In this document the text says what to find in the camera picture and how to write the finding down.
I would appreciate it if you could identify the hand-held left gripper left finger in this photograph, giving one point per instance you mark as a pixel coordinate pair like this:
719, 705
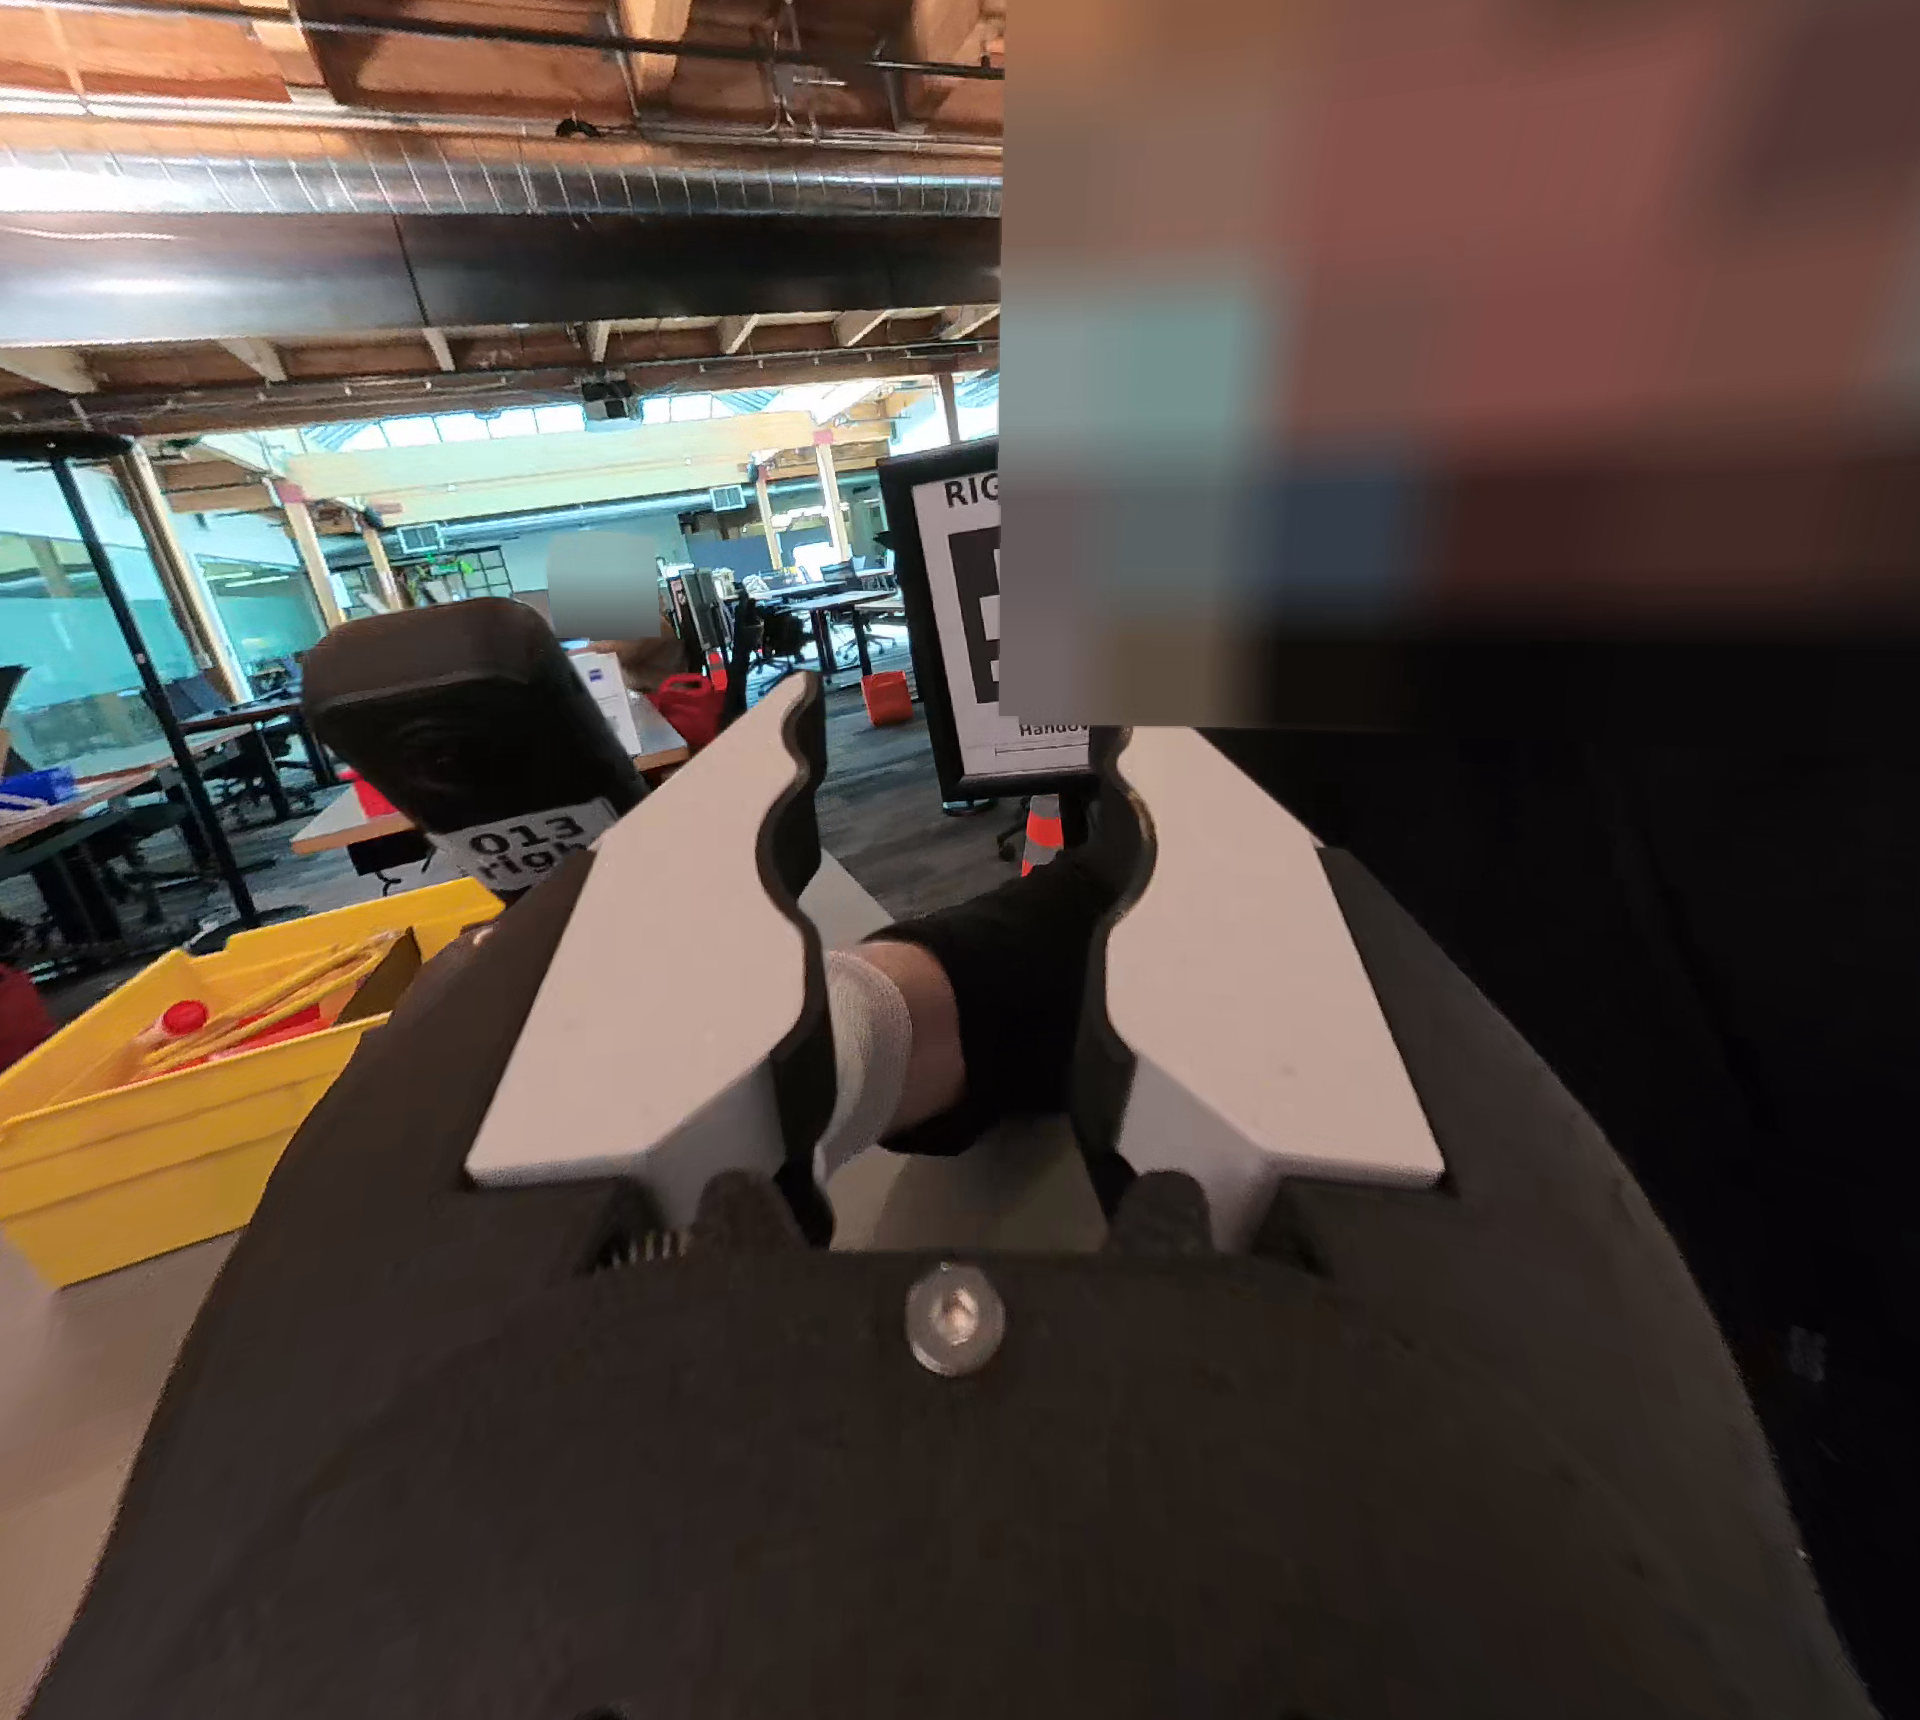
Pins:
662, 985

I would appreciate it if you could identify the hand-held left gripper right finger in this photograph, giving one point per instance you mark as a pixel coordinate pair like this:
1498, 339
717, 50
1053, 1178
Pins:
1261, 999

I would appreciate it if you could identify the black and white sock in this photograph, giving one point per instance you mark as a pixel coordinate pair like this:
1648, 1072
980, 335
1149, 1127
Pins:
1004, 999

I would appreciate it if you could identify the white box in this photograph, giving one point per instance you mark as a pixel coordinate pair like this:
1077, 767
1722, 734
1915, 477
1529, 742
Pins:
604, 688

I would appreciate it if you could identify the red plastic bin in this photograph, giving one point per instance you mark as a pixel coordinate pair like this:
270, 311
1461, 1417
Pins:
686, 705
887, 698

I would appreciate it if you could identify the orange traffic cone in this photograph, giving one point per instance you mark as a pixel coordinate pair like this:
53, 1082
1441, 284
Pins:
1041, 835

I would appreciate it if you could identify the brown cardboard piece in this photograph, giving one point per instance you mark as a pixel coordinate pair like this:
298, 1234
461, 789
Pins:
378, 985

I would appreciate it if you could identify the black pole stand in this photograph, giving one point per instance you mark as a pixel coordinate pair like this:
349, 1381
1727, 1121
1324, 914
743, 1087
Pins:
151, 701

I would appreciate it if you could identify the red-capped items in bin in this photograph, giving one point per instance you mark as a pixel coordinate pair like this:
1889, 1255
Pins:
278, 989

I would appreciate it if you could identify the person's black clothing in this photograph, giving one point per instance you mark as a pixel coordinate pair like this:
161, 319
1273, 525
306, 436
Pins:
1619, 1076

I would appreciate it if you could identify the red capped bottle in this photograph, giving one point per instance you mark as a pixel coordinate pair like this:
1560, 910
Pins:
172, 1021

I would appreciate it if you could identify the blue plastic tray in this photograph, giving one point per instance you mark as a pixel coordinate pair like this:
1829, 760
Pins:
39, 791

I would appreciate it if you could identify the white sign with marker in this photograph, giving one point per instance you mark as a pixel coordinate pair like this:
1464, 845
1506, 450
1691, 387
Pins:
945, 641

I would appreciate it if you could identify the yellow plastic bin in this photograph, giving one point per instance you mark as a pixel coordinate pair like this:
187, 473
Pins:
137, 1166

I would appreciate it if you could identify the silver ventilation duct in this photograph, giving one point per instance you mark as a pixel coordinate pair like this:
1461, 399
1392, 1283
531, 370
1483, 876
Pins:
495, 184

